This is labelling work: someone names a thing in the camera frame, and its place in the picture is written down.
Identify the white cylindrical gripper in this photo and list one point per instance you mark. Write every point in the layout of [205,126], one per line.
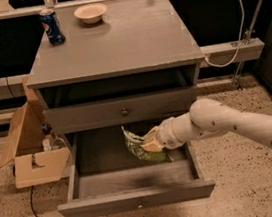
[165,136]

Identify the green jalapeno chip bag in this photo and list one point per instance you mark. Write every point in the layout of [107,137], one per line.
[134,142]

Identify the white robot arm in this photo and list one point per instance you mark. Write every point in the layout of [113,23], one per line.
[206,118]

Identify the closed grey upper drawer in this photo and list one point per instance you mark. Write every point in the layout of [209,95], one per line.
[119,111]

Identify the open grey lower drawer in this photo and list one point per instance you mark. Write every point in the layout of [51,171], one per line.
[105,178]

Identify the grey drawer cabinet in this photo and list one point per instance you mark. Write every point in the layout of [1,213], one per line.
[139,47]

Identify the small bottle in box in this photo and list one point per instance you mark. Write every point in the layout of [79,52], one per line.
[46,144]

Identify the open cardboard box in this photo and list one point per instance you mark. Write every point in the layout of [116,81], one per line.
[23,148]

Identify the white paper bowl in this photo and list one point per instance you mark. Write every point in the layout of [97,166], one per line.
[90,13]

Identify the blue pepsi soda can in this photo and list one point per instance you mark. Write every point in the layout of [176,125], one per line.
[51,25]

